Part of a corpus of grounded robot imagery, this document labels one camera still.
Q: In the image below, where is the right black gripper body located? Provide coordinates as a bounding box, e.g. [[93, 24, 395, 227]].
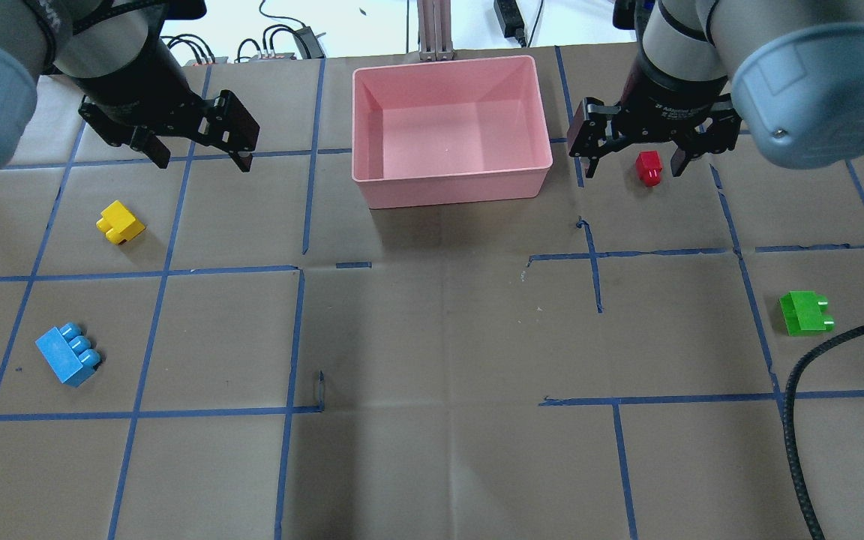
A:
[[601, 57, 741, 156]]

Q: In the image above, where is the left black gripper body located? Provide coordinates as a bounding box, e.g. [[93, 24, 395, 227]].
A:
[[78, 45, 231, 151]]

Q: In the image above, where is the red toy block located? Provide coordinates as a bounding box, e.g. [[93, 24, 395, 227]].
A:
[[634, 151, 663, 188]]

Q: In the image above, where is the yellow toy block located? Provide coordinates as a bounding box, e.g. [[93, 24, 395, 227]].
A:
[[96, 199, 146, 245]]

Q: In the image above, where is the green toy block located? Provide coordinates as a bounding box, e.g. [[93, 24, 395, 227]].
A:
[[778, 290, 836, 336]]

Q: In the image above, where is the blue toy block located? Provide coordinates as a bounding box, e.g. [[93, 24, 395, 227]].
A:
[[34, 322, 103, 389]]

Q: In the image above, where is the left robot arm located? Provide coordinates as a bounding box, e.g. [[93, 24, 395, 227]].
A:
[[0, 1, 260, 173]]

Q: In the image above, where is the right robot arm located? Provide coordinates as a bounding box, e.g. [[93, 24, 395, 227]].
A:
[[567, 1, 864, 177]]

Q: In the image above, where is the pink plastic box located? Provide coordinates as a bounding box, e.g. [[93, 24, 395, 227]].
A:
[[351, 55, 553, 211]]

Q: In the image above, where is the black power brick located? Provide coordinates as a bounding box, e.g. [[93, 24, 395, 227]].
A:
[[292, 26, 326, 59]]

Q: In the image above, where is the black power adapter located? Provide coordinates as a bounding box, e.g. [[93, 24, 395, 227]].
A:
[[493, 0, 526, 46]]

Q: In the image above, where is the aluminium frame post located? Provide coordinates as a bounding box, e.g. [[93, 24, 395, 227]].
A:
[[417, 0, 454, 62]]

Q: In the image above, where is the black braided cable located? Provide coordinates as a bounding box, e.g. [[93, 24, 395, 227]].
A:
[[781, 311, 864, 540]]

